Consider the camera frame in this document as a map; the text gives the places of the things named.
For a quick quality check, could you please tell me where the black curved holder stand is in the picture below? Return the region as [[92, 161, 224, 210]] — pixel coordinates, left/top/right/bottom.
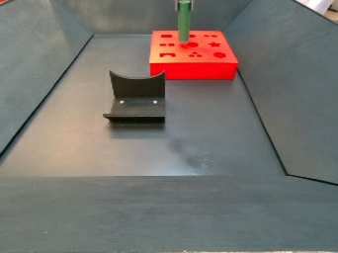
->
[[102, 72, 165, 122]]

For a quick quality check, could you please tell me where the red shape sorting board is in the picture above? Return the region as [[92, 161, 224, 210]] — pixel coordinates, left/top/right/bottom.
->
[[149, 31, 239, 80]]

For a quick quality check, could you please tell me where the green round cylinder peg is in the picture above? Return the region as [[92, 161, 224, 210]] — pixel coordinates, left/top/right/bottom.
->
[[176, 0, 191, 42]]

